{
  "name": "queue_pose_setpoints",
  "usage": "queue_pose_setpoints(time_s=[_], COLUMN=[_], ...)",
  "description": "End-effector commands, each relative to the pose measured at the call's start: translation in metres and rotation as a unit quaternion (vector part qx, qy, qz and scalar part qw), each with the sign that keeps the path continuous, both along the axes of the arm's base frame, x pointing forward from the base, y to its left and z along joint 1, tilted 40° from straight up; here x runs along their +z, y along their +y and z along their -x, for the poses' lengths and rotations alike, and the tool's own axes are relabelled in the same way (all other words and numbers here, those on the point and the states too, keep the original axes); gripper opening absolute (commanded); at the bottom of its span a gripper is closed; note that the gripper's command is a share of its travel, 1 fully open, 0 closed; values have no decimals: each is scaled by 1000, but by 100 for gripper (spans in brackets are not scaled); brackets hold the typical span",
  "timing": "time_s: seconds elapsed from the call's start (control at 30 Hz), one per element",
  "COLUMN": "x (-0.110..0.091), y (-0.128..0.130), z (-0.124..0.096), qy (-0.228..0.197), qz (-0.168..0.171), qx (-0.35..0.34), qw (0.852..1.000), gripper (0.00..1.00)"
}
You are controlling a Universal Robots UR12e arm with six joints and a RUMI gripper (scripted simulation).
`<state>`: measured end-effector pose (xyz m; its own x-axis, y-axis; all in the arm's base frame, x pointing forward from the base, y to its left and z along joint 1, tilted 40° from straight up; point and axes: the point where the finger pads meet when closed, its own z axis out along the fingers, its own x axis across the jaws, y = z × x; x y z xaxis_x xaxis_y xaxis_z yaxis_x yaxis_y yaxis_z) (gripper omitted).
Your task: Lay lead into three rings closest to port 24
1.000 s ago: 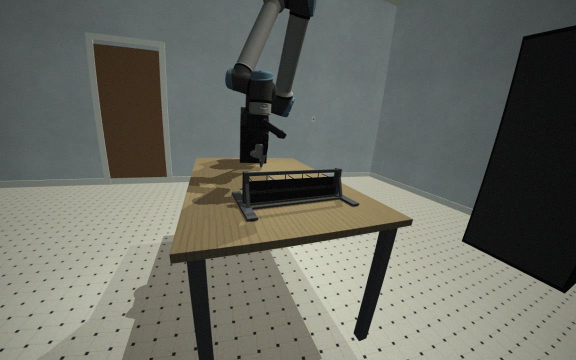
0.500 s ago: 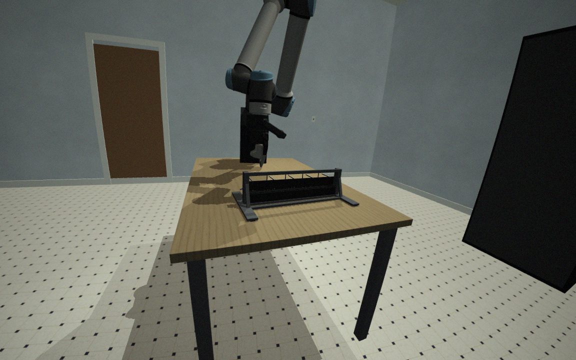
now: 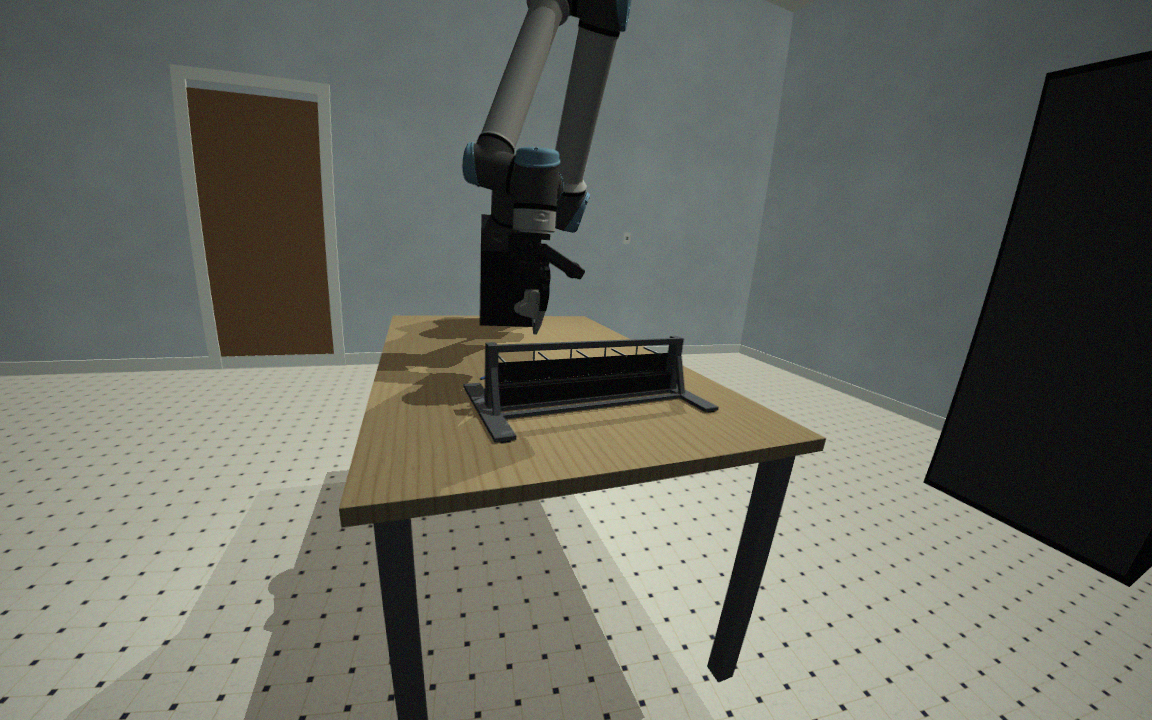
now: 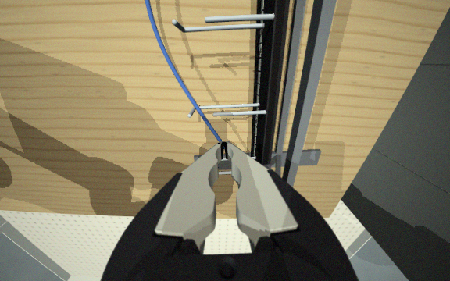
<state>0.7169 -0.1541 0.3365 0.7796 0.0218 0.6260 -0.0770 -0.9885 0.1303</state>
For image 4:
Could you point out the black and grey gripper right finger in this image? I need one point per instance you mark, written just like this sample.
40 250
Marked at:
266 205

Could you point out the black free-standing rack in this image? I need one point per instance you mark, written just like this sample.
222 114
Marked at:
268 70

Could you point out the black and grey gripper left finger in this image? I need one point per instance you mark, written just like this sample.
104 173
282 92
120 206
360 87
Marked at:
185 208

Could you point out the blue network cable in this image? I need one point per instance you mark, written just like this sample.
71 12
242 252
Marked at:
154 27

